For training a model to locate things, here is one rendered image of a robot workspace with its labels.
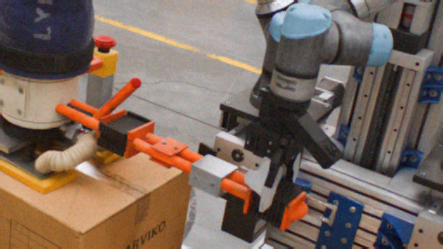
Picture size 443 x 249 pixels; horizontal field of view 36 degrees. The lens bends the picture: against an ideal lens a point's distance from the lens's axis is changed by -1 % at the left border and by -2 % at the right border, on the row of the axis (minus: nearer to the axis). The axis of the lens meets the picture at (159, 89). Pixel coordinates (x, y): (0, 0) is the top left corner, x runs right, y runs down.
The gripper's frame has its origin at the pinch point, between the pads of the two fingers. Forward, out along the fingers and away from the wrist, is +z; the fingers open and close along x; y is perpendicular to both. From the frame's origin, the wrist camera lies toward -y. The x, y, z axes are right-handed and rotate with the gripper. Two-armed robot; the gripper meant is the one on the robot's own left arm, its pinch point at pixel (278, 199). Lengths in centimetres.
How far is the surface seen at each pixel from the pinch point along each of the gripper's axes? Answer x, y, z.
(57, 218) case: 18.6, 35.6, 13.3
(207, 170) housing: 3.3, 13.6, -1.3
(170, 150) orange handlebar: 2.1, 22.9, -1.1
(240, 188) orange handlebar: 3.1, 6.4, -0.5
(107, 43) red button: -49, 81, 5
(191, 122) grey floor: -219, 146, 108
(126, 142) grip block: 4.5, 31.7, -0.2
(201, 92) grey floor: -262, 167, 108
